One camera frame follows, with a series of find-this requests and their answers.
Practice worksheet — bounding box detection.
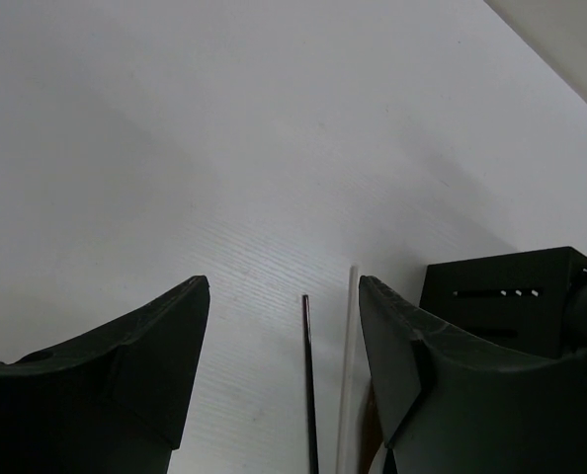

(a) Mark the black chopstick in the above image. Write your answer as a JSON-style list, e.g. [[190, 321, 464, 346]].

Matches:
[[301, 294, 319, 474]]

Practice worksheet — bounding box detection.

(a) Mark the black utensil container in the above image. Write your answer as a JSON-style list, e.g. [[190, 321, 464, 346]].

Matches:
[[420, 247, 587, 358]]

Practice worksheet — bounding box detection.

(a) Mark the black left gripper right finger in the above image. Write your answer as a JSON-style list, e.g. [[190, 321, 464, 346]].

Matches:
[[359, 276, 587, 473]]

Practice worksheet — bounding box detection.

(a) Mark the white chopstick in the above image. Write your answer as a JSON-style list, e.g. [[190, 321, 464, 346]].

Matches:
[[335, 266, 359, 474]]

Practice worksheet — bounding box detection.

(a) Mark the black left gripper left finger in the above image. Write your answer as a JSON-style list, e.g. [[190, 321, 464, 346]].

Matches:
[[0, 276, 210, 473]]

